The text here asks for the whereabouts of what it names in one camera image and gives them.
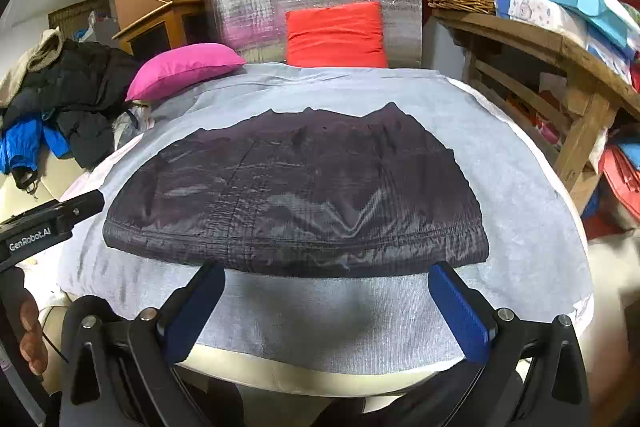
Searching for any grey bed sheet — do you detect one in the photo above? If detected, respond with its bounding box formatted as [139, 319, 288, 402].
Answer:
[57, 62, 596, 370]

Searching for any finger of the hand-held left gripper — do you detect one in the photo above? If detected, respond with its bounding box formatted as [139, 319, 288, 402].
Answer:
[57, 189, 107, 229]

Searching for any red pillow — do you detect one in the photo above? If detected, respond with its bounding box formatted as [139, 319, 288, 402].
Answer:
[285, 2, 390, 68]

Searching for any person's left hand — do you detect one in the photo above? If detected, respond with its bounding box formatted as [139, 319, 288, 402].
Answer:
[20, 296, 52, 376]

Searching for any wooden table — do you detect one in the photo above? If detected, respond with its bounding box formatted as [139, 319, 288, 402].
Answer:
[432, 9, 640, 216]

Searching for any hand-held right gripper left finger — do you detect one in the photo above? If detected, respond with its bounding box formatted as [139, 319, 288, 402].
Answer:
[60, 261, 227, 427]

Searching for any cream upholstered seat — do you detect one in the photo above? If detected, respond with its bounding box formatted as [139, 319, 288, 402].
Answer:
[40, 302, 531, 427]

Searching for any blue jacket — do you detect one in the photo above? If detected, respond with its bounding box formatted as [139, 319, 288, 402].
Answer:
[0, 117, 73, 176]

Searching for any pink pillow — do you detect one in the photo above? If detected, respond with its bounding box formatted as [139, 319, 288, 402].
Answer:
[125, 43, 247, 102]

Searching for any dark quilted jacket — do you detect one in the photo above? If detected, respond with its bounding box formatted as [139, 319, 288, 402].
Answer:
[102, 103, 490, 279]

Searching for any white printed box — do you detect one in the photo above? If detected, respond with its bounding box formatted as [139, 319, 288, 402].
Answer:
[496, 0, 592, 38]

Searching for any pile of black clothes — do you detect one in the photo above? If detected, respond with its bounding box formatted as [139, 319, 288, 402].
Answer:
[2, 42, 143, 171]

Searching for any white bed cover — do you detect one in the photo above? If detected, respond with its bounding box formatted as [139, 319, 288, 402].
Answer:
[60, 74, 597, 325]

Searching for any beige fleece garment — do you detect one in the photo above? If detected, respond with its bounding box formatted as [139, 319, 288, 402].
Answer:
[0, 27, 66, 108]

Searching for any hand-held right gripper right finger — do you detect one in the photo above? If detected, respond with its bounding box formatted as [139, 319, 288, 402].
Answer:
[427, 262, 592, 427]

